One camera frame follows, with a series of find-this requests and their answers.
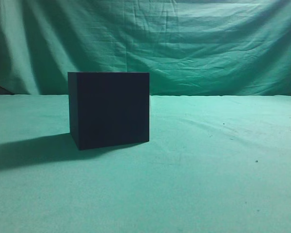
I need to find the green backdrop cloth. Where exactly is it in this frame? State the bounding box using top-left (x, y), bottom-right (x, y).
top-left (0, 0), bottom-right (291, 96)

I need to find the large dark purple foam box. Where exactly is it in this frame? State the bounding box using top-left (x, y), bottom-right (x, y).
top-left (67, 72), bottom-right (150, 150)

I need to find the green table cloth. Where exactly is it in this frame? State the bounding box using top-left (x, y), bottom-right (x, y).
top-left (0, 95), bottom-right (291, 233)

